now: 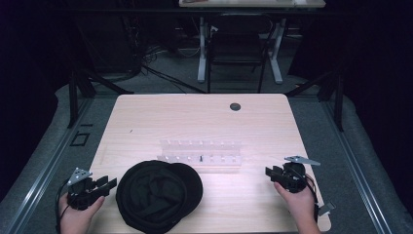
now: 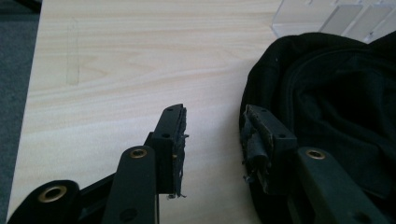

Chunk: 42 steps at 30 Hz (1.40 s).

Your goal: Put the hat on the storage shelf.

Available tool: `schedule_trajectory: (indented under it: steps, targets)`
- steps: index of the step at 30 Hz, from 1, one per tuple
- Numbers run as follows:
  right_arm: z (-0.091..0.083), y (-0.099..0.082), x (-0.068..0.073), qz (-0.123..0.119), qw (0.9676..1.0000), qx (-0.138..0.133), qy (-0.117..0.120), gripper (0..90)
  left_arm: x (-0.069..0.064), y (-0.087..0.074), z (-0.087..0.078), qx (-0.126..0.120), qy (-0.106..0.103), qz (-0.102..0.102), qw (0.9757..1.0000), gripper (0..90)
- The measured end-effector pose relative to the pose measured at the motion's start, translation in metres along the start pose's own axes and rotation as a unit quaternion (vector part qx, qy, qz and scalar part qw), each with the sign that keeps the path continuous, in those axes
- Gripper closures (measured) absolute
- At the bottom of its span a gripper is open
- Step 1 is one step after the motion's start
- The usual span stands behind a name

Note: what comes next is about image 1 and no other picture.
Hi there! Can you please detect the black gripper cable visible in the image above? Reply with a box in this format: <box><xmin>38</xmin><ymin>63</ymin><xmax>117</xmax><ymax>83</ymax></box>
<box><xmin>303</xmin><ymin>174</ymin><xmax>320</xmax><ymax>222</ymax></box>
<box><xmin>55</xmin><ymin>180</ymin><xmax>71</xmax><ymax>234</ymax></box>

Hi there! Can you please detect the black hat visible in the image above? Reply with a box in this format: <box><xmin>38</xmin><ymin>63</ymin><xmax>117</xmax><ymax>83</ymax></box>
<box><xmin>115</xmin><ymin>159</ymin><xmax>205</xmax><ymax>234</ymax></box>

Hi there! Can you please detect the black metal frame stand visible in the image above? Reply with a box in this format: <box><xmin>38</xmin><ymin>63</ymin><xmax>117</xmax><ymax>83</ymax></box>
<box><xmin>65</xmin><ymin>61</ymin><xmax>134</xmax><ymax>130</ymax></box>
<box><xmin>284</xmin><ymin>62</ymin><xmax>346</xmax><ymax>133</ymax></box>

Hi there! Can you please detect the grey metal clip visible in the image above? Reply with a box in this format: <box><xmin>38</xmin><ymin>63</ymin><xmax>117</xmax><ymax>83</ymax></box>
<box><xmin>318</xmin><ymin>201</ymin><xmax>337</xmax><ymax>217</ymax></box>

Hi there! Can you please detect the black floor cable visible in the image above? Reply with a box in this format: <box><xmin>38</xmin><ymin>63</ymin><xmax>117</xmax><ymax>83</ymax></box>
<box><xmin>141</xmin><ymin>64</ymin><xmax>207</xmax><ymax>95</ymax></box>

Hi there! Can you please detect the black chair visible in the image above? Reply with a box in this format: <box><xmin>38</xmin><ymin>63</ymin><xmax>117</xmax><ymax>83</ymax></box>
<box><xmin>206</xmin><ymin>13</ymin><xmax>275</xmax><ymax>95</ymax></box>

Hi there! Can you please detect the person's left hand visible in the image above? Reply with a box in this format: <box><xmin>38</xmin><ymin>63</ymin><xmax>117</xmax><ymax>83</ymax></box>
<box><xmin>57</xmin><ymin>192</ymin><xmax>106</xmax><ymax>234</ymax></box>

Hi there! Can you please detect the white-legged desk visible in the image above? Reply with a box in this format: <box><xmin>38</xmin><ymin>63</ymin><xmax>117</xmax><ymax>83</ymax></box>
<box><xmin>177</xmin><ymin>0</ymin><xmax>327</xmax><ymax>85</ymax></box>

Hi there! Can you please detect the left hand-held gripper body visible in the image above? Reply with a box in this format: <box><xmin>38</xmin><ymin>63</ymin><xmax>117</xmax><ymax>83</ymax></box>
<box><xmin>66</xmin><ymin>167</ymin><xmax>105</xmax><ymax>211</ymax></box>

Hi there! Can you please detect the clear acrylic rack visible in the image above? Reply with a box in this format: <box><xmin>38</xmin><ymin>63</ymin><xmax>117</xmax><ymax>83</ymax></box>
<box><xmin>156</xmin><ymin>138</ymin><xmax>244</xmax><ymax>169</ymax></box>

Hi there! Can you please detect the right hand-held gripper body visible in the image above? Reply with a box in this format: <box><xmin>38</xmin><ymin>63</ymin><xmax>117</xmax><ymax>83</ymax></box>
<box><xmin>278</xmin><ymin>154</ymin><xmax>321</xmax><ymax>194</ymax></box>

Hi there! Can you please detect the aluminium floor rail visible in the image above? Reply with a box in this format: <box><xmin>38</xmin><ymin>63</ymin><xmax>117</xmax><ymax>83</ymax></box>
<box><xmin>319</xmin><ymin>97</ymin><xmax>395</xmax><ymax>234</ymax></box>
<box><xmin>2</xmin><ymin>97</ymin><xmax>95</xmax><ymax>234</ymax></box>

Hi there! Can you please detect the person's right hand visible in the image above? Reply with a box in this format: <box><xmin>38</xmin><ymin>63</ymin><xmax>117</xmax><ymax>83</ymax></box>
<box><xmin>273</xmin><ymin>181</ymin><xmax>320</xmax><ymax>226</ymax></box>

